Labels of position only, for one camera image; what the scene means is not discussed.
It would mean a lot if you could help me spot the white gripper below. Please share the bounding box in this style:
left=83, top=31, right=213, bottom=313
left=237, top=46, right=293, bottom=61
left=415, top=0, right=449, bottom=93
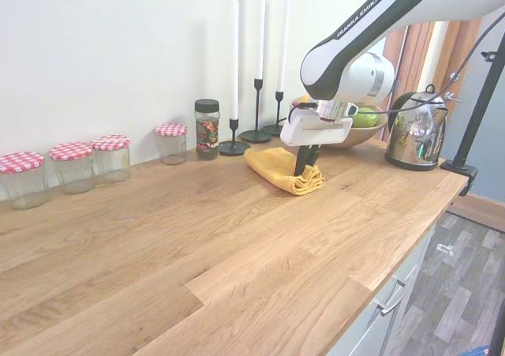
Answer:
left=279, top=102, right=353, bottom=176

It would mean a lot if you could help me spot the yellow terry cloth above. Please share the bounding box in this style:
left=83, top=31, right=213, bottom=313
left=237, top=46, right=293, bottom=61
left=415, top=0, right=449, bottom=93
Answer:
left=243, top=146, right=327, bottom=196

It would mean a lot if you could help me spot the medium black candle holder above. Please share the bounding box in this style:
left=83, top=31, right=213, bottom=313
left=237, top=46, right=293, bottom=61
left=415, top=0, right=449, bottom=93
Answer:
left=261, top=91, right=286, bottom=137

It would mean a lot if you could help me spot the tall black candle holder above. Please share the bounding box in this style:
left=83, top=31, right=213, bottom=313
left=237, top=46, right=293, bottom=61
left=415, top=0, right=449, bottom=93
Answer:
left=239, top=78, right=273, bottom=143

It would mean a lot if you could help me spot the wooden fruit bowl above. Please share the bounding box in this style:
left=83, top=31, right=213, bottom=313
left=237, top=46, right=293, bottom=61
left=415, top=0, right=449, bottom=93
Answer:
left=288, top=97, right=390, bottom=149

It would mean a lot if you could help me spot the green apple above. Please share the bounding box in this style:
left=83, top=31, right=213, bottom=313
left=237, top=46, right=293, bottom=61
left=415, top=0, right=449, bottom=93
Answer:
left=350, top=107, right=380, bottom=129

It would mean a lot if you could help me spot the short black candle holder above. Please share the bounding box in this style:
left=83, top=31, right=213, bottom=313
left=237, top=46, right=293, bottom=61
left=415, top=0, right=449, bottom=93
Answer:
left=219, top=118, right=252, bottom=156

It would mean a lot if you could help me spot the spice jar with black lid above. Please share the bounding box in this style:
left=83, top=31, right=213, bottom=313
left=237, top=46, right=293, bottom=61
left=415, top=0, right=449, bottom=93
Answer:
left=193, top=99, right=221, bottom=162

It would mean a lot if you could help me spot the shiny steel electric kettle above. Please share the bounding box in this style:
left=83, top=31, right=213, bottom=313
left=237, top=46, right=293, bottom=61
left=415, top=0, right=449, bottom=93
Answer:
left=384, top=84, right=451, bottom=172

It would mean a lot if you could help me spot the white taper candle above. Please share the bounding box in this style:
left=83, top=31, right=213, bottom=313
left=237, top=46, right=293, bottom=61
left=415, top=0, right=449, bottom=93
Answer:
left=256, top=0, right=266, bottom=81
left=230, top=0, right=240, bottom=120
left=277, top=0, right=291, bottom=93

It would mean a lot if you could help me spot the glass jar red checked lid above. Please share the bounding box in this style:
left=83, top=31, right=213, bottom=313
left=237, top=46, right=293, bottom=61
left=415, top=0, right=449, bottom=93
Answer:
left=91, top=134, right=132, bottom=184
left=48, top=141, right=95, bottom=195
left=155, top=122, right=188, bottom=166
left=0, top=152, right=51, bottom=210

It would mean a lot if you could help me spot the wooden door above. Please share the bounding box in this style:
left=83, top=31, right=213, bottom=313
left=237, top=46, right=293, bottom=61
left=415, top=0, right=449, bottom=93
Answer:
left=370, top=0, right=483, bottom=144

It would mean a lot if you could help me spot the long steel drawer handle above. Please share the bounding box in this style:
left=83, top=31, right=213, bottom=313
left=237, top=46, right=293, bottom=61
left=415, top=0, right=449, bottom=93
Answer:
left=376, top=279, right=407, bottom=316

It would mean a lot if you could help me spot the black Ulanzi camera clamp stand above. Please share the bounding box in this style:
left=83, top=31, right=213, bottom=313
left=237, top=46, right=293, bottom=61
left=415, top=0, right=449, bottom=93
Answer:
left=440, top=28, right=505, bottom=197

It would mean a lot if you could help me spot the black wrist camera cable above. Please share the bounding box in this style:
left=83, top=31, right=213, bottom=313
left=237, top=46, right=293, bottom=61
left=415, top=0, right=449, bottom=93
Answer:
left=388, top=10, right=505, bottom=114

